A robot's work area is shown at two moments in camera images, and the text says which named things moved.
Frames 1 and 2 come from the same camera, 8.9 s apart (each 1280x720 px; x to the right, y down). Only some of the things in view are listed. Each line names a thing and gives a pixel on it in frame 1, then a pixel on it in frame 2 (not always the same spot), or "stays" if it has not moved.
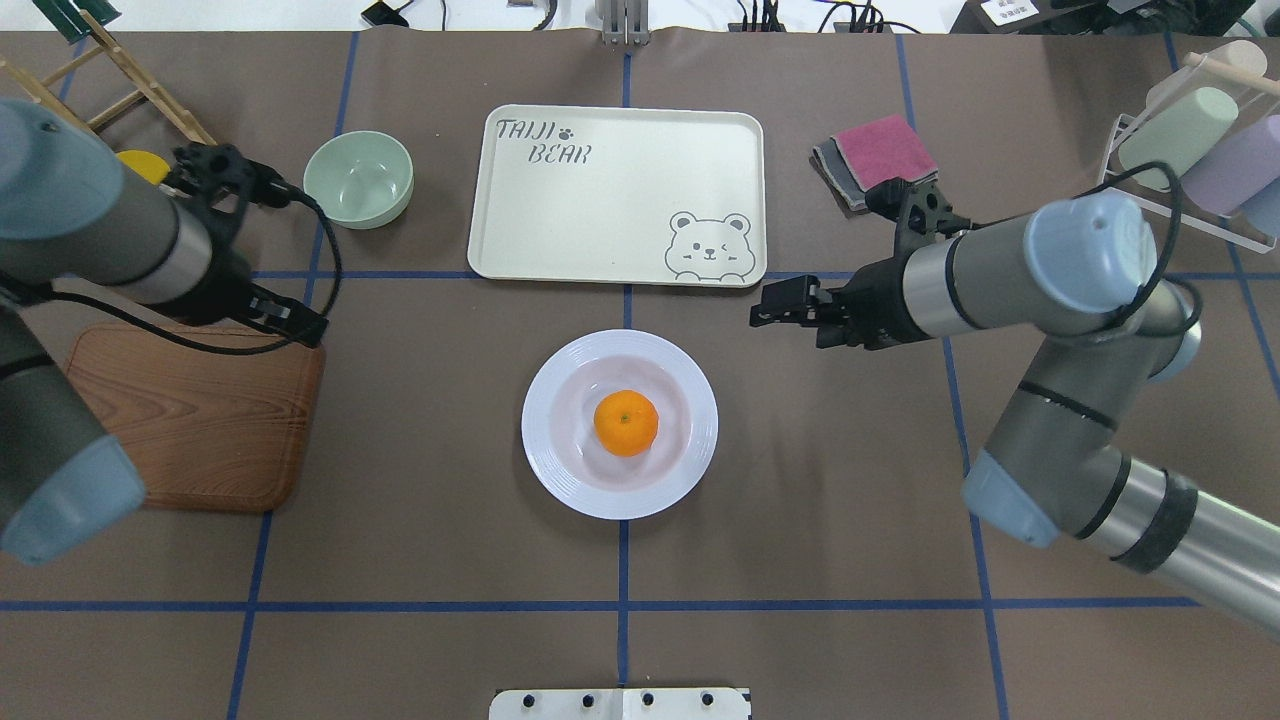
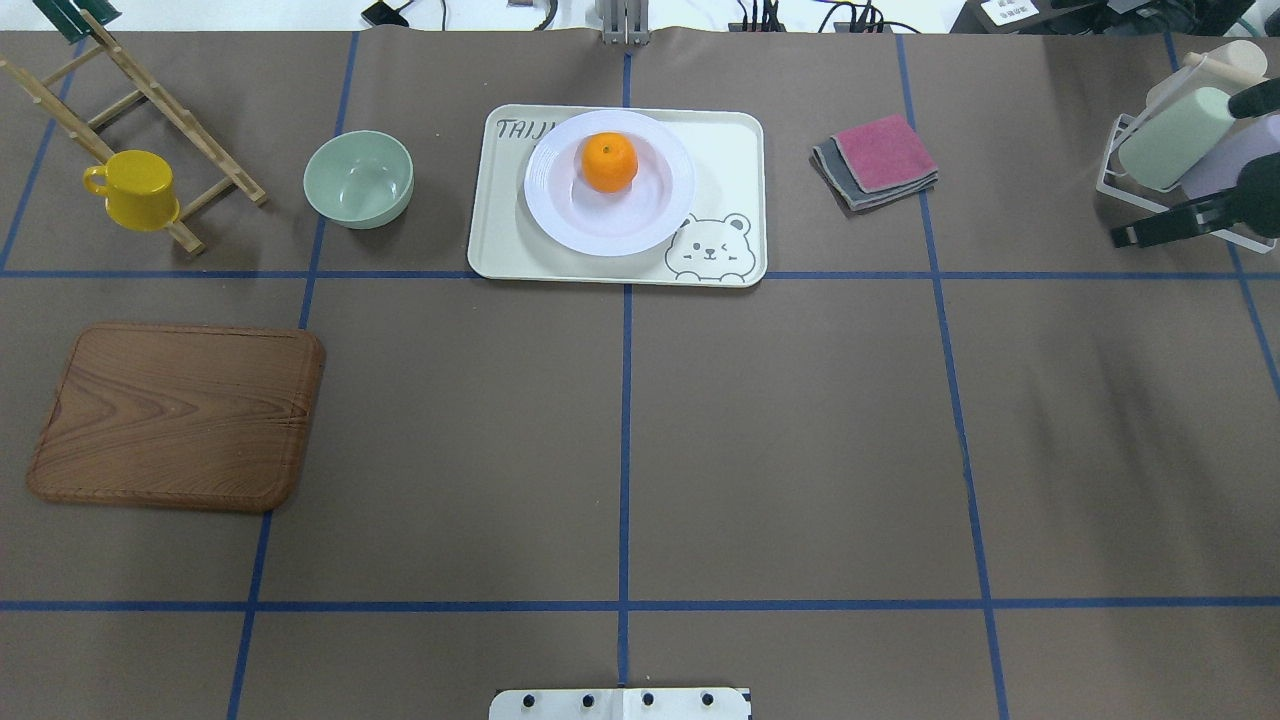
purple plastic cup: x=1236 y=169 stays
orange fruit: x=625 y=422 → x=609 y=161
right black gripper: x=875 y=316 → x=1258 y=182
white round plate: x=561 y=441 → x=598 y=223
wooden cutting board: x=204 y=431 stays
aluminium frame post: x=623 y=22 stays
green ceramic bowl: x=361 y=179 stays
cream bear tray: x=653 y=196 stays
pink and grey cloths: x=853 y=163 stays
